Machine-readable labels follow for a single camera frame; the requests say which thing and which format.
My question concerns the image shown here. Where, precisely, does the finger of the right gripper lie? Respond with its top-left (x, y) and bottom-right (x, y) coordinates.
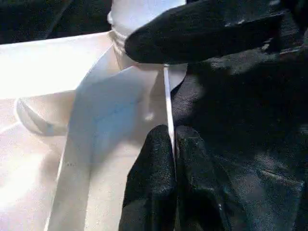
top-left (125, 0), bottom-right (284, 65)

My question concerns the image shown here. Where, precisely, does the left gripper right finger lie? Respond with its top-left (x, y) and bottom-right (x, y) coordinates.
top-left (175, 125), bottom-right (248, 231)

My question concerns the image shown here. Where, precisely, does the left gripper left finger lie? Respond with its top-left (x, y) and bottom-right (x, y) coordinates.
top-left (120, 124), bottom-right (179, 231)

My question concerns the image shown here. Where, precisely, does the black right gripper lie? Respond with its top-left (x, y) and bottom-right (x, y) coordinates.
top-left (264, 0), bottom-right (308, 55)

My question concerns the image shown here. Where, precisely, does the white plastic table leg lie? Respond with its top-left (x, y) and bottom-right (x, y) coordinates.
top-left (107, 0), bottom-right (188, 49)

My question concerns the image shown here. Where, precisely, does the white plastic table top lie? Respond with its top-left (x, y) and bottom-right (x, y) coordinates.
top-left (0, 31), bottom-right (188, 231)

